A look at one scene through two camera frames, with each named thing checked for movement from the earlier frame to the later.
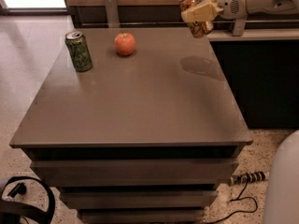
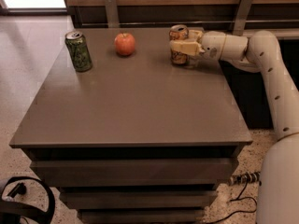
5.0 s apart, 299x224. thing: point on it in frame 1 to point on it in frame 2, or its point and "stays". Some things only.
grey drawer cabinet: [146, 138] stays
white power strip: [248, 177] stays
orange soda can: [198, 29] to [178, 33]
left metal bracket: [111, 9] stays
